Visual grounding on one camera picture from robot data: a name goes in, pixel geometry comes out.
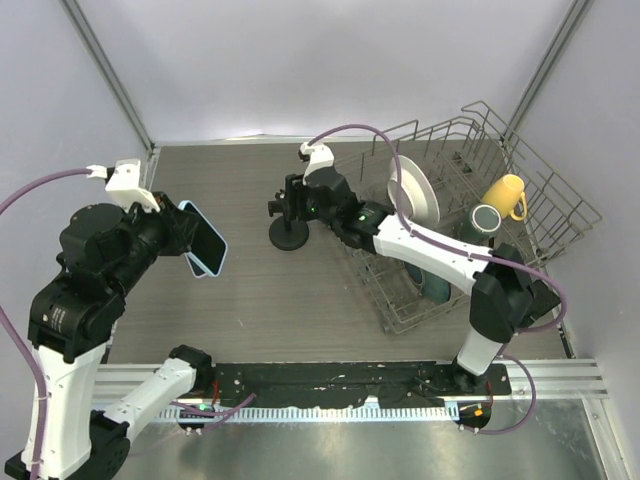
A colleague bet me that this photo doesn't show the dark green mug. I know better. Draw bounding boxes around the dark green mug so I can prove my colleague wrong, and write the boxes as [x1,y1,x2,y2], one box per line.
[458,203,502,245]

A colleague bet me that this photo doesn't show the black phone stand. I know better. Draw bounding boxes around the black phone stand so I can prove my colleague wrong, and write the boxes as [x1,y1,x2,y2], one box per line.
[268,190,309,251]

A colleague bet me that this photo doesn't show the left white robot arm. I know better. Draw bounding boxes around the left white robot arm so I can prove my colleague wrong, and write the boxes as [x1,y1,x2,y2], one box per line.
[5,201,227,479]

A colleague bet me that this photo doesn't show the dark teal plate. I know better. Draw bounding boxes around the dark teal plate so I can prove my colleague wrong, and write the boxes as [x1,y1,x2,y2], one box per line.
[404,263,451,305]

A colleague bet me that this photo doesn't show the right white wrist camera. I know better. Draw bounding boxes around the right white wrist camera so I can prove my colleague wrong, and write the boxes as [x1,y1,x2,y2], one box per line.
[298,142,335,179]

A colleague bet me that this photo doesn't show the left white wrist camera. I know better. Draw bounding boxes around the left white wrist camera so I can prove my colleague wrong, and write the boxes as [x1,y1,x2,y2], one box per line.
[87,159,161,213]

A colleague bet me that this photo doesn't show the lilac case phone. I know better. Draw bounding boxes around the lilac case phone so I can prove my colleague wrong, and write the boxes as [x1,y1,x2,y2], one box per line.
[184,252,208,279]

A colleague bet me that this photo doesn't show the white slotted cable duct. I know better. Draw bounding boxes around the white slotted cable duct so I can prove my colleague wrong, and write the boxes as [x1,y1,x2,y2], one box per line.
[156,401,459,424]

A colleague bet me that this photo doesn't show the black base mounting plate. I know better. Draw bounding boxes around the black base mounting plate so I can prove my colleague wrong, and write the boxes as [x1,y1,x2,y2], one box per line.
[180,361,512,409]

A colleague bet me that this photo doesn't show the white plate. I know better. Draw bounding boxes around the white plate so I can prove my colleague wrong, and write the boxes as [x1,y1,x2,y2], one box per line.
[386,155,440,229]

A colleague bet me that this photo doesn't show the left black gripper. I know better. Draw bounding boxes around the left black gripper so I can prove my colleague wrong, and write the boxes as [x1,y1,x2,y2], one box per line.
[110,188,202,292]

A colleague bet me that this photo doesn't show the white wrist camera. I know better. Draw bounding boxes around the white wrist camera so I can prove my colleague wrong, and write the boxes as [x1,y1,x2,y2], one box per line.
[87,159,161,213]
[298,142,335,179]

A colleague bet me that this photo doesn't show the light blue case phone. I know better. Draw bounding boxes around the light blue case phone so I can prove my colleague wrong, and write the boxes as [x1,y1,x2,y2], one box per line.
[179,200,228,278]

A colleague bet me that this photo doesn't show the grey wire dish rack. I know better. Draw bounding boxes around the grey wire dish rack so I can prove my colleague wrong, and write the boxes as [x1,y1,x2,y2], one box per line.
[335,101,603,334]

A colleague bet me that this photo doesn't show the yellow mug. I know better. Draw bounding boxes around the yellow mug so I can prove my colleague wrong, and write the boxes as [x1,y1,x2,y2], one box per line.
[481,174,528,221]

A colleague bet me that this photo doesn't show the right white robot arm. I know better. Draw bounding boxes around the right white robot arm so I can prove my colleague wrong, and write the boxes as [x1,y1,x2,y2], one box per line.
[268,167,535,395]

